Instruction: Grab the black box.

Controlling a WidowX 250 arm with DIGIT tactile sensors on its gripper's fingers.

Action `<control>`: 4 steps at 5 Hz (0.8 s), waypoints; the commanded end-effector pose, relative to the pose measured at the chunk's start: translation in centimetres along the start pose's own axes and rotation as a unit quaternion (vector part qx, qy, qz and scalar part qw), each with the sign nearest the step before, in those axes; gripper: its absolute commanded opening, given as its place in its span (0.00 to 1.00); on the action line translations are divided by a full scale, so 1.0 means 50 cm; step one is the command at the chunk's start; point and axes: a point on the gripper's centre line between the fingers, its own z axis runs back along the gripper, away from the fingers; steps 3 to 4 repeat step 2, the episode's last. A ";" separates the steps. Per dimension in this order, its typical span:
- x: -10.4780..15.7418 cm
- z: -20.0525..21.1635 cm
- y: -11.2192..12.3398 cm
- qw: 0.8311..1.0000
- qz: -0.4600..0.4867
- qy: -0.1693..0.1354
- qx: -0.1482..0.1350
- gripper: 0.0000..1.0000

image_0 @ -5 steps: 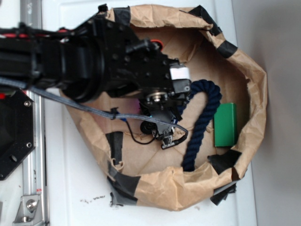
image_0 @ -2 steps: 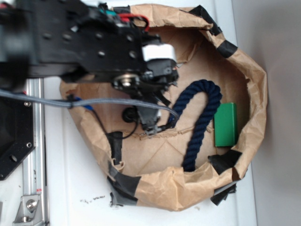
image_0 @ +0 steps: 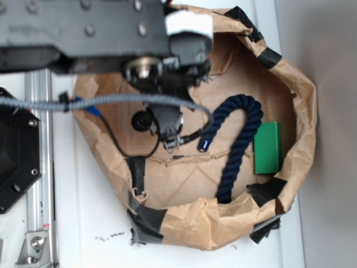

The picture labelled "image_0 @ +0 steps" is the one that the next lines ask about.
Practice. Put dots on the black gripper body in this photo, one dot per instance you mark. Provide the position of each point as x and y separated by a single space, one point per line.
159 49

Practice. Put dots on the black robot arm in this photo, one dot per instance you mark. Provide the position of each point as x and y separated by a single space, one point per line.
29 34

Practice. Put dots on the green box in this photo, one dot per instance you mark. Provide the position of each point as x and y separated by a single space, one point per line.
267 148

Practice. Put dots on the brown paper bag bin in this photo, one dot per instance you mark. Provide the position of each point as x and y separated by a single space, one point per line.
172 198

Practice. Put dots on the aluminium extrusion rail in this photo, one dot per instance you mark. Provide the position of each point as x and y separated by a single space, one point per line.
41 196

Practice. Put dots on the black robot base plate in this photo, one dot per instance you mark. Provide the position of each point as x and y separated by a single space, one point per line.
20 154

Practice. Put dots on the metal corner bracket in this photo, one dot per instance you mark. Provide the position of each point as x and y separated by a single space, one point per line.
35 251

